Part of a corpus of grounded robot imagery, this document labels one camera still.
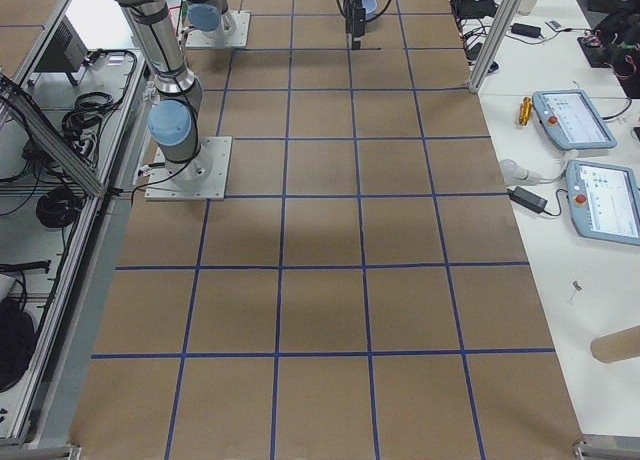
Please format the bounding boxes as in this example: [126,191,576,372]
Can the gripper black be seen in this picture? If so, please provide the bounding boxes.
[338,0,366,49]

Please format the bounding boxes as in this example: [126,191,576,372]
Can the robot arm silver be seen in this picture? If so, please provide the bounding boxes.
[186,0,236,39]
[113,0,236,190]

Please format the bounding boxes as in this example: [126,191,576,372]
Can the blue bowl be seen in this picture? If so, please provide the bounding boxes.
[362,0,378,21]

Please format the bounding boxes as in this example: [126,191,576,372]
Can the yellow cylindrical tool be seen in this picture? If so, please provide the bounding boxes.
[518,97,532,126]

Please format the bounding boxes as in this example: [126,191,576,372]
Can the white light bulb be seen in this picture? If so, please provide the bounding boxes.
[499,159,543,186]

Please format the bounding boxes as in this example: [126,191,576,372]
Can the far teach pendant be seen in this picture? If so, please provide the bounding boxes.
[532,89,617,151]

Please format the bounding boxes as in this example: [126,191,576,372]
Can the teach pendant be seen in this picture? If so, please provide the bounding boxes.
[565,160,639,246]
[532,89,617,151]

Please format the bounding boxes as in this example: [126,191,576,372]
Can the black power adapter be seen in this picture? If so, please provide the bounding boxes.
[507,186,548,214]

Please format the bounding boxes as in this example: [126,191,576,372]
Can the grey control box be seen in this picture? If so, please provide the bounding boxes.
[35,16,88,86]

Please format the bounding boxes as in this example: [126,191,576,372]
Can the near teach pendant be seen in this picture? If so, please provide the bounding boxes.
[565,160,639,246]

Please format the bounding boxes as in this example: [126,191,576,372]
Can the cardboard tube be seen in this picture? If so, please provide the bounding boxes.
[590,325,640,364]

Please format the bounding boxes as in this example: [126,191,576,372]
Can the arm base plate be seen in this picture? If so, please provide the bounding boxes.
[184,6,251,50]
[144,136,233,201]

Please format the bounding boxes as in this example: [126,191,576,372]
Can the aluminium frame post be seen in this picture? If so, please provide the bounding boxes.
[468,0,522,93]

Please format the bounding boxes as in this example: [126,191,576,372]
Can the coiled black cables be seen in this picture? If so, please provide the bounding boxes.
[36,184,83,231]

